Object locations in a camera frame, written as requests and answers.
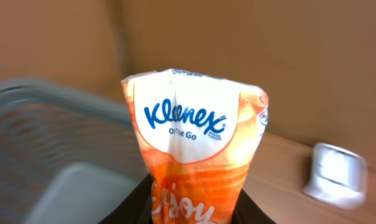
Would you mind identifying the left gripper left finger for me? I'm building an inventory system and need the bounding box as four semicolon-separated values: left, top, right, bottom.
99;174;153;224

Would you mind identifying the orange Kleenex tissue pack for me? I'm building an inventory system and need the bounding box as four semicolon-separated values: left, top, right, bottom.
121;69;268;224

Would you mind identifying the white barcode scanner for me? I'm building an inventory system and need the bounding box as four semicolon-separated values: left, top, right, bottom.
304;142;368;210

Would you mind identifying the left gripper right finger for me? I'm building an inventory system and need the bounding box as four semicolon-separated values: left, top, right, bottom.
231;190;276;224

